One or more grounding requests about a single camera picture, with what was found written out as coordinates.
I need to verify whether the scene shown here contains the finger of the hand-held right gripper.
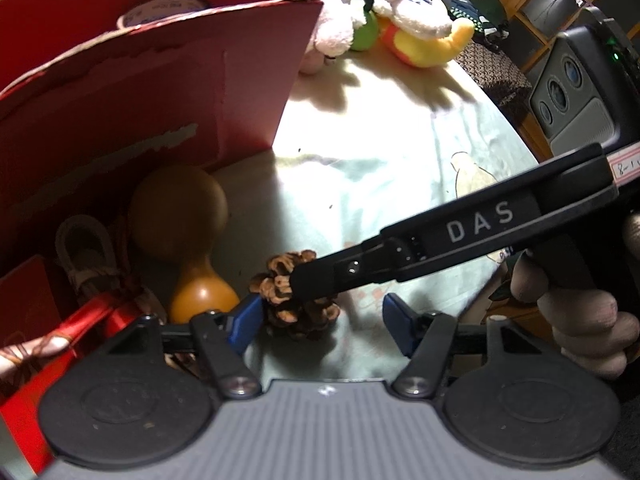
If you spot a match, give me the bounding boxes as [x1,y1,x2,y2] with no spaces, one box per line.
[289,239,402,307]

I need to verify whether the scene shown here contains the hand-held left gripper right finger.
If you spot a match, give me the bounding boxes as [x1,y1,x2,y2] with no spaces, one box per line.
[382,292,517,399]

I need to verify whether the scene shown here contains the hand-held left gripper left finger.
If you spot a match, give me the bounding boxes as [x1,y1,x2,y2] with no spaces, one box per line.
[131,293,264,399]

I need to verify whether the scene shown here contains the brown pine cone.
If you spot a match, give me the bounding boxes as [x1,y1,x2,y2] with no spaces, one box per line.
[249,249,342,342]

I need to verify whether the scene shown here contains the brown wooden gourd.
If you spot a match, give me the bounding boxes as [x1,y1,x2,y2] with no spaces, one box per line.
[127,164,242,325]

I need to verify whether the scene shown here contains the red printed scarf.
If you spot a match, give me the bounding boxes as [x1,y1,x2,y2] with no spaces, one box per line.
[0,287,168,403]

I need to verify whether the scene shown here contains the beige strap loop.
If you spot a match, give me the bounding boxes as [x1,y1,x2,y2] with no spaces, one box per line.
[54,214,127,302]

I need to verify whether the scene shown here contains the red cardboard box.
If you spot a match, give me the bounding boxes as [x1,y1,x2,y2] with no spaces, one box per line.
[0,0,326,413]

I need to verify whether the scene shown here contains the person's right hand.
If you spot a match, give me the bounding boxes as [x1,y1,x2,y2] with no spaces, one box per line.
[510,212,640,381]

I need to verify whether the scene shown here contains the pale green printed cloth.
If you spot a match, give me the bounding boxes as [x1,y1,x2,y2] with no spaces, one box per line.
[212,47,543,382]

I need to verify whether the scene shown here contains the dark patterned stool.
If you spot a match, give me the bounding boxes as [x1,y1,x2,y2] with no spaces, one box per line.
[454,39,534,127]

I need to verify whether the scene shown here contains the dark green clothing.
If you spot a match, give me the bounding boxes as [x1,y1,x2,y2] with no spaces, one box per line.
[446,0,512,50]

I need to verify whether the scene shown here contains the white yellow plush toy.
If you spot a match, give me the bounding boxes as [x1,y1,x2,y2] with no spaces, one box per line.
[372,0,476,69]

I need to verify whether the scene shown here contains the green ball toy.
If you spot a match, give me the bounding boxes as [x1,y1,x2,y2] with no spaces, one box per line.
[349,0,382,53]

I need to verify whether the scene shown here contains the white pink plush toy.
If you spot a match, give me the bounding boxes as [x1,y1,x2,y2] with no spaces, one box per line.
[299,0,383,75]

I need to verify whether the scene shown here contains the printed tape roll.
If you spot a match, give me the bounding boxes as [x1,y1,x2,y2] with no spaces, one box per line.
[117,0,211,30]

